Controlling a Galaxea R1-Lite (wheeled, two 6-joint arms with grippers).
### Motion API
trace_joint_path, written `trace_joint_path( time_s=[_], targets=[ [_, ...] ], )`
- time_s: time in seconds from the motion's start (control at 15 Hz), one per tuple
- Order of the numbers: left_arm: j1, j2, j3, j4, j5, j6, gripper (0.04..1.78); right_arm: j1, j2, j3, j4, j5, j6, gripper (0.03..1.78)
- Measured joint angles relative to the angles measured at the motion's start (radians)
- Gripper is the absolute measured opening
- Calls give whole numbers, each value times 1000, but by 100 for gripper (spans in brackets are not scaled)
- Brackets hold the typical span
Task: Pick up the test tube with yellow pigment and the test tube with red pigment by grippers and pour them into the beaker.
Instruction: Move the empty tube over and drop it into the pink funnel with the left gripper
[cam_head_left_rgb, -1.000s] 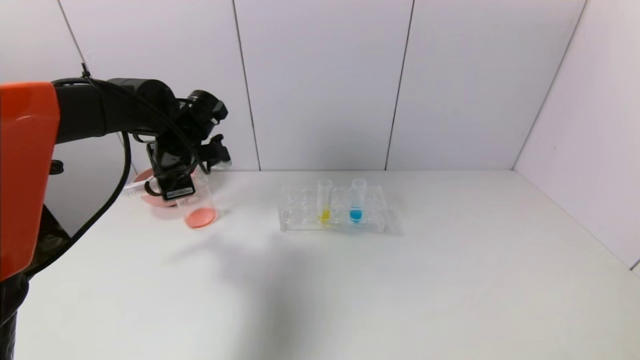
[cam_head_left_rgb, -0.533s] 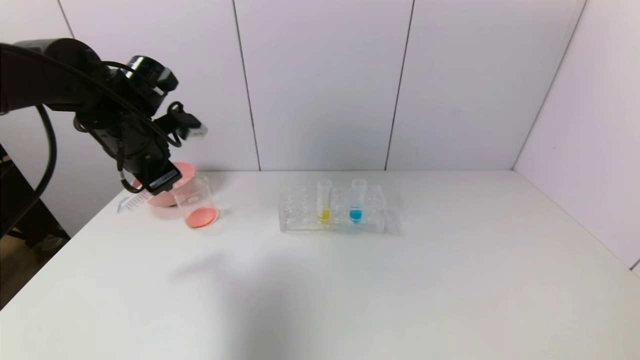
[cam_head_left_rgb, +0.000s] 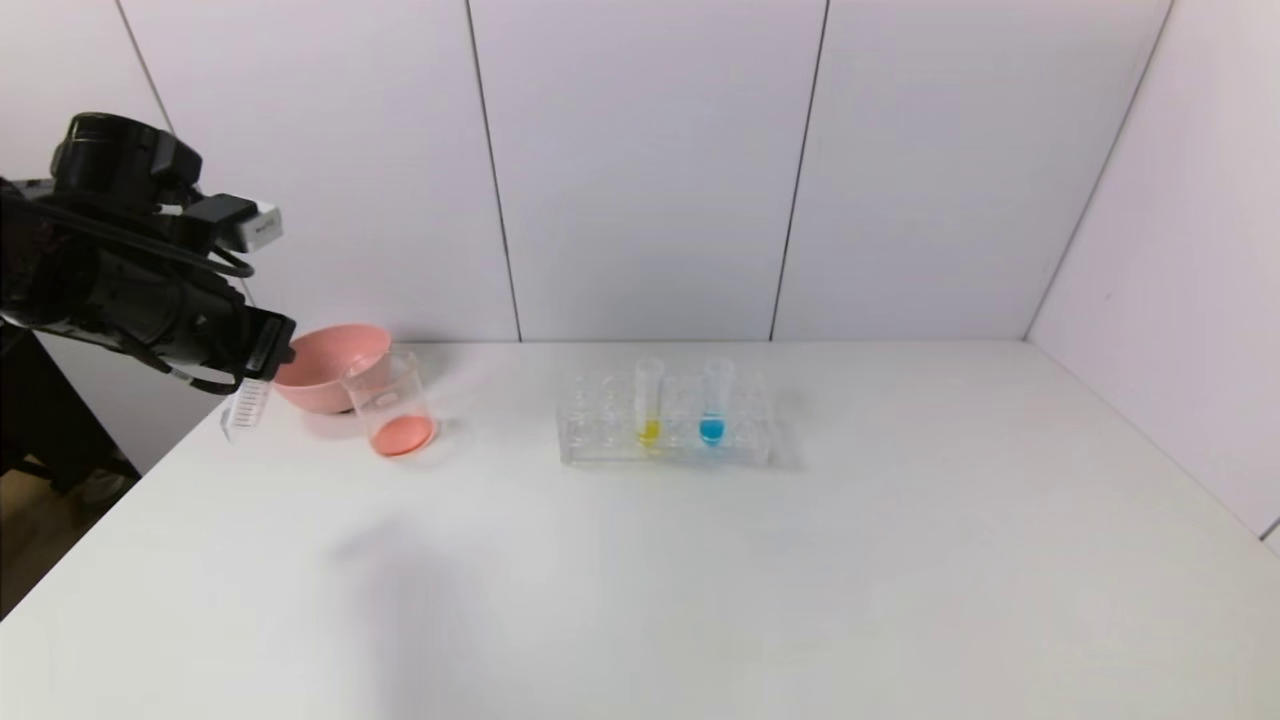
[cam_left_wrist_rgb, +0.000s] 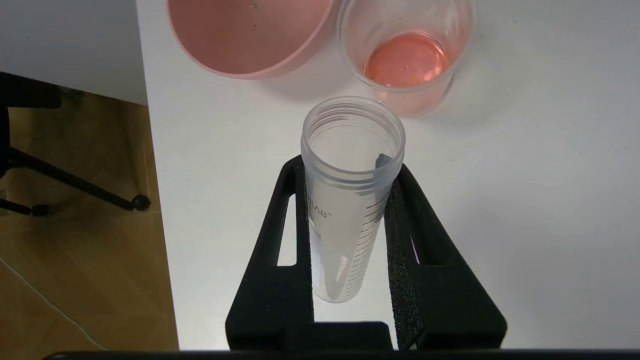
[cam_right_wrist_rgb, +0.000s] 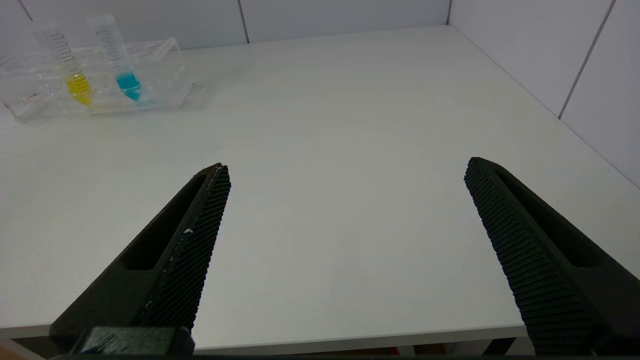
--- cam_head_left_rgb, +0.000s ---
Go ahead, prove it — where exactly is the pink plastic bowl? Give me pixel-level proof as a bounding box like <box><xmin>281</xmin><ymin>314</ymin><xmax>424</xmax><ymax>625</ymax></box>
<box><xmin>274</xmin><ymin>323</ymin><xmax>393</xmax><ymax>415</ymax></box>

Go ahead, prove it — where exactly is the test tube with blue pigment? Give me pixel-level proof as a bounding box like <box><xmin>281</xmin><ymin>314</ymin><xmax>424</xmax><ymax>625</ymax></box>
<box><xmin>699</xmin><ymin>359</ymin><xmax>734</xmax><ymax>448</ymax></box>

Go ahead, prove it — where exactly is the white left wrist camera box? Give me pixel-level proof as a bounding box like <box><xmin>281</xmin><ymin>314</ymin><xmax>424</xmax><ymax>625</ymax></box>
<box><xmin>185</xmin><ymin>194</ymin><xmax>284</xmax><ymax>254</ymax></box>

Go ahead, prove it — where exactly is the clear acrylic test tube rack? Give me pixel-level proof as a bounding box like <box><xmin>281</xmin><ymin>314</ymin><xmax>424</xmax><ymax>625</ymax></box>
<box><xmin>557</xmin><ymin>372</ymin><xmax>775</xmax><ymax>468</ymax></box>

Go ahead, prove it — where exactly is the test tube with yellow pigment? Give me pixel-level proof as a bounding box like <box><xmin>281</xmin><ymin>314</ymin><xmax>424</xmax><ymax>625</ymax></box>
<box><xmin>634</xmin><ymin>359</ymin><xmax>664</xmax><ymax>448</ymax></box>

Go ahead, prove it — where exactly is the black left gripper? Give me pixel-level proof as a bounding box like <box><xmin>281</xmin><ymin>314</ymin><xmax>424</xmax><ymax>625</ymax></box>
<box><xmin>139</xmin><ymin>266</ymin><xmax>298</xmax><ymax>383</ymax></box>

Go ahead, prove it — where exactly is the clear glass beaker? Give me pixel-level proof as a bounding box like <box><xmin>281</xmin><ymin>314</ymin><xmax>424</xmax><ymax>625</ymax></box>
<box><xmin>343</xmin><ymin>350</ymin><xmax>438</xmax><ymax>459</ymax></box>

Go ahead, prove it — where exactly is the thin black camera cable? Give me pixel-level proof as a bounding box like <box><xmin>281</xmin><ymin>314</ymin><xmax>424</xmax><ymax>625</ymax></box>
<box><xmin>20</xmin><ymin>195</ymin><xmax>257</xmax><ymax>282</ymax></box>

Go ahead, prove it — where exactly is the clear graduated plastic test tube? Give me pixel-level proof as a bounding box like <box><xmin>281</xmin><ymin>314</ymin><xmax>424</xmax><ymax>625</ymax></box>
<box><xmin>221</xmin><ymin>377</ymin><xmax>274</xmax><ymax>442</ymax></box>

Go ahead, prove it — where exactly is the dark furniture beside table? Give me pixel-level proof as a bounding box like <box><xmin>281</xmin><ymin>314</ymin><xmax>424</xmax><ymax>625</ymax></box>
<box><xmin>0</xmin><ymin>330</ymin><xmax>142</xmax><ymax>493</ymax></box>

